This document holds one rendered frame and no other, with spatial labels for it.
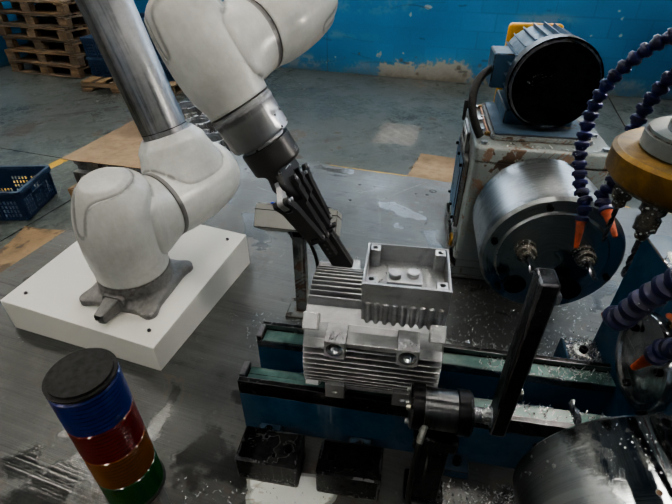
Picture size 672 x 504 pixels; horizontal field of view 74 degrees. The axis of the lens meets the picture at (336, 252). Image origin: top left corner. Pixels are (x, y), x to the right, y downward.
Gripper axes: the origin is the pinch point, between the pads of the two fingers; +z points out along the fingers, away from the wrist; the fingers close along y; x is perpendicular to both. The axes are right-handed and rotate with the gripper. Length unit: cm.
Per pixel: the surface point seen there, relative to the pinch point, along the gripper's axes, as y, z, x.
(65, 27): 486, -168, 392
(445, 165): 256, 102, 16
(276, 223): 15.7, -2.2, 15.7
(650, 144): -7.0, -2.2, -42.1
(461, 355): -0.4, 28.5, -9.9
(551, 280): -20.2, 0.9, -28.5
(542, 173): 24.9, 13.5, -32.9
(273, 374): -10.1, 12.6, 17.6
